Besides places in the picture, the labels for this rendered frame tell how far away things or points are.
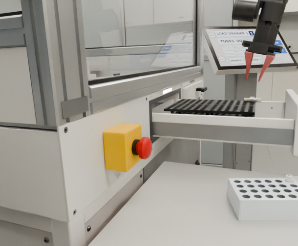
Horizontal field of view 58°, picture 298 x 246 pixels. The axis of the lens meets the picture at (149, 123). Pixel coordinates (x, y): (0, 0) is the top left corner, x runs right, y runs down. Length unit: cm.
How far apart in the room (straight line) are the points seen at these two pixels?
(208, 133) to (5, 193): 43
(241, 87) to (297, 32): 289
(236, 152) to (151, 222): 135
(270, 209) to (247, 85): 128
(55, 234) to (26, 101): 21
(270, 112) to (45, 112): 66
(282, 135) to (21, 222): 53
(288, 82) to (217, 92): 151
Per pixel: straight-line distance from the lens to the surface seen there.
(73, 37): 41
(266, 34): 81
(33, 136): 42
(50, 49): 38
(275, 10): 81
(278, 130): 64
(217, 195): 57
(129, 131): 47
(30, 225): 51
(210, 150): 261
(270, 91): 381
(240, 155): 181
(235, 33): 173
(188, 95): 97
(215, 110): 69
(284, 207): 52
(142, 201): 55
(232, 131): 65
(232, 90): 170
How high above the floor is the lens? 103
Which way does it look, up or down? 13 degrees down
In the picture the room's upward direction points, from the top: 2 degrees counter-clockwise
